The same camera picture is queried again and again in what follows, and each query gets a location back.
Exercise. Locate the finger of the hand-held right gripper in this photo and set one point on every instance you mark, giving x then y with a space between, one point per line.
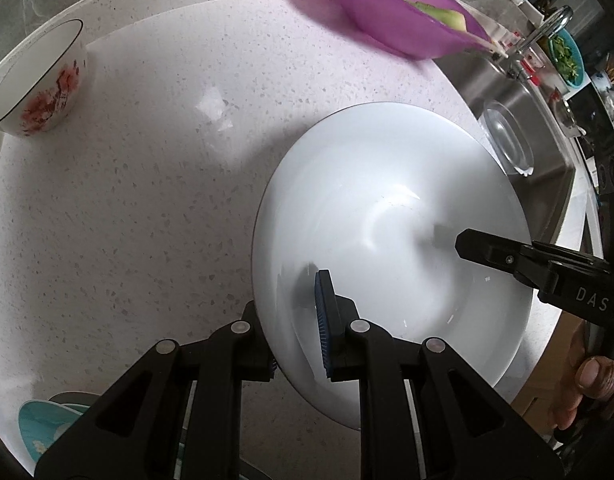
487 251

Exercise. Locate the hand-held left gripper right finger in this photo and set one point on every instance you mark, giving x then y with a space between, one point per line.
324 320

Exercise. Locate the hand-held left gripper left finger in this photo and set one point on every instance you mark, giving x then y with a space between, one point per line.
252 355

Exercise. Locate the large white bowl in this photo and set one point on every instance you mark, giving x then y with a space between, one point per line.
387 200

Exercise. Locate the grey plate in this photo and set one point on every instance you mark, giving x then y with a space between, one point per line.
67 398

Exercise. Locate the large teal floral plate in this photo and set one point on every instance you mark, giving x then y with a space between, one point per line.
34 427

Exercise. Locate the red floral bowl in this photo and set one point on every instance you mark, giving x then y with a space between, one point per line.
47 105

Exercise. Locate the person's right hand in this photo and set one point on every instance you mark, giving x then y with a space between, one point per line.
599 380

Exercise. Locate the clear glass bowl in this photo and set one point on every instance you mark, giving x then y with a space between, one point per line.
507 140

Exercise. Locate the stainless steel sink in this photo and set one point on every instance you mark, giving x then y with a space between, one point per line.
537 125

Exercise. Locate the white spoon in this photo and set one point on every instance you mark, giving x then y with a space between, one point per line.
497 50

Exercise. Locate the chopped green leaves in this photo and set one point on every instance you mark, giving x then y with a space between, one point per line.
564 58

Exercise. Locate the small teal bowl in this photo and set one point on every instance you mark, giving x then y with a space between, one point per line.
576 45

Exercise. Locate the steel faucet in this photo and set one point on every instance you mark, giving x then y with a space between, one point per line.
547 27

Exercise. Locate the peeled green vegetable stem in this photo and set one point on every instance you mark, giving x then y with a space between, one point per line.
444 12

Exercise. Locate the purple plastic basin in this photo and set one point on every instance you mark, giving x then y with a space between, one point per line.
387 15

